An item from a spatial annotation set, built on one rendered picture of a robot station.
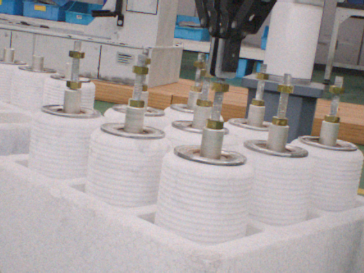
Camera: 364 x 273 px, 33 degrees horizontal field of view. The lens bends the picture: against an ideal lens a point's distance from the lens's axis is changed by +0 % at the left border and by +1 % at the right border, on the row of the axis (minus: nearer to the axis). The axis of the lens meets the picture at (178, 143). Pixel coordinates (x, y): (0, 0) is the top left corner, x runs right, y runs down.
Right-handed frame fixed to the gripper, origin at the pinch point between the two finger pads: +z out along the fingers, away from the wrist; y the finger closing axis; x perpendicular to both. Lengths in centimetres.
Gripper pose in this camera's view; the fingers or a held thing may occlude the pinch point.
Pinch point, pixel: (223, 57)
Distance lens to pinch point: 61.8
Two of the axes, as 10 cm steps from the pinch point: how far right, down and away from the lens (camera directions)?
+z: -1.3, 9.7, 1.9
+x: -8.6, -0.2, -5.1
